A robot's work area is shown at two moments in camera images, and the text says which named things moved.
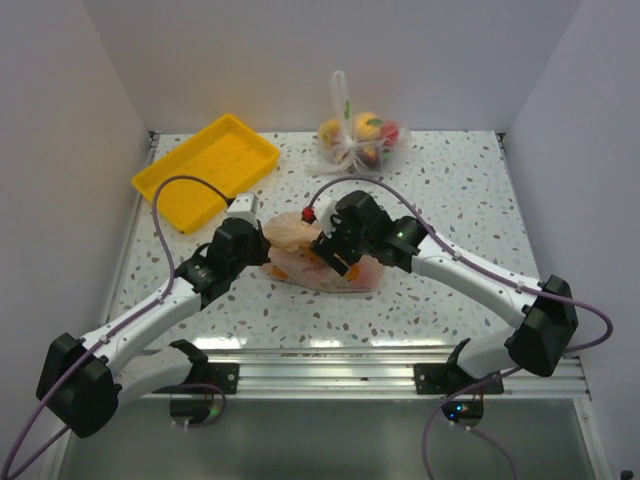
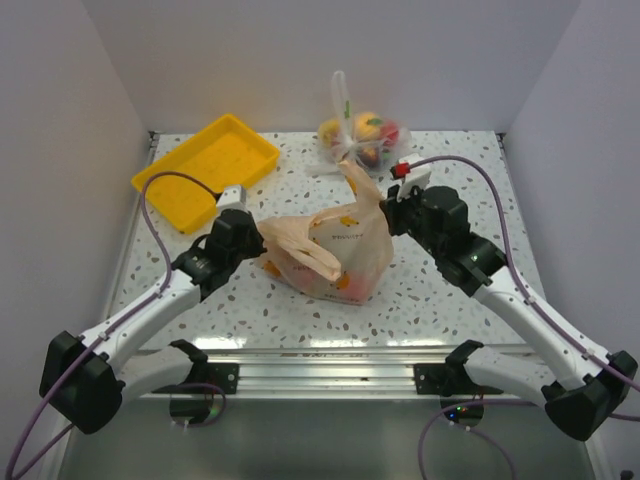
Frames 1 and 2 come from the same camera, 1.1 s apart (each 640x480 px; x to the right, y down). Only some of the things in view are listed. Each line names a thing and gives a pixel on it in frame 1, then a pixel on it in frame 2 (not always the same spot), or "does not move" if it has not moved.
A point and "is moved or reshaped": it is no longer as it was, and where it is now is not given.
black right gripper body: [339, 238] → [405, 217]
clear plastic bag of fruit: [356, 142] does not move
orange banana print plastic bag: [290, 259] is moved or reshaped
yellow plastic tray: [227, 154] does not move
